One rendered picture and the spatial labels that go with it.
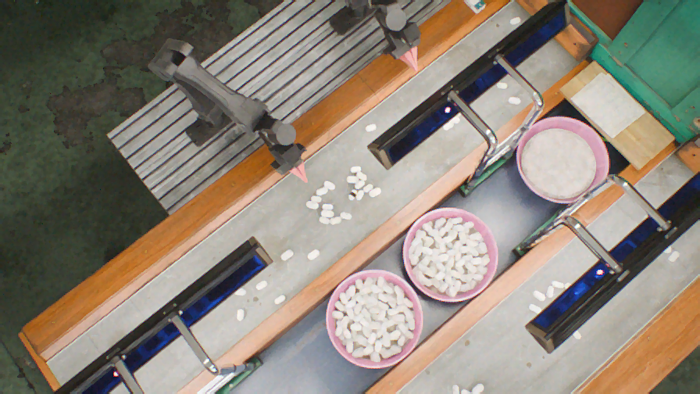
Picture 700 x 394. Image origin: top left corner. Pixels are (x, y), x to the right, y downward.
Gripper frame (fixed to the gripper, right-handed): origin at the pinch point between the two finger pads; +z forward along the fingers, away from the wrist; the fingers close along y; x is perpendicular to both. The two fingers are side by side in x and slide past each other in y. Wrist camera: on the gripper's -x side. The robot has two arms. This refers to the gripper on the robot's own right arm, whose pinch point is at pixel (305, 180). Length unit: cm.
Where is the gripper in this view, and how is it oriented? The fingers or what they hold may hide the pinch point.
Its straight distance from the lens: 166.2
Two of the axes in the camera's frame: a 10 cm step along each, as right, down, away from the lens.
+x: -3.9, -2.8, 8.8
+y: 7.7, -6.2, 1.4
